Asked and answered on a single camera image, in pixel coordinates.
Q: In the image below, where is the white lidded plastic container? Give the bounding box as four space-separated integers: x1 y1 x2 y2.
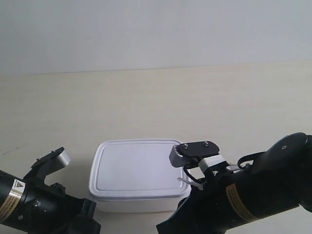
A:
88 138 191 213

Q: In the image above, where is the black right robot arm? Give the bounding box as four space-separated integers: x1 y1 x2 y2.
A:
156 132 312 234

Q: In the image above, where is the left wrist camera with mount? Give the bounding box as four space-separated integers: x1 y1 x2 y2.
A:
23 147 71 183

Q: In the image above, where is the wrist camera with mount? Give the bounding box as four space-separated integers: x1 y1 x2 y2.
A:
169 141 226 171
23 147 71 183

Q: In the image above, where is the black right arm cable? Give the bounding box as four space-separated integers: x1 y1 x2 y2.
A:
177 156 254 191

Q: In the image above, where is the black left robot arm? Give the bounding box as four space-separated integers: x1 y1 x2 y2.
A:
0 171 101 234

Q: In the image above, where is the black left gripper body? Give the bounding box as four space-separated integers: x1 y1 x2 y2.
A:
19 183 101 234

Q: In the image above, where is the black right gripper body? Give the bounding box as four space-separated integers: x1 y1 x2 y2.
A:
156 170 246 234

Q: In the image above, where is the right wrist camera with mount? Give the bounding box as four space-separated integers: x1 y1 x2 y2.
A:
169 141 226 171

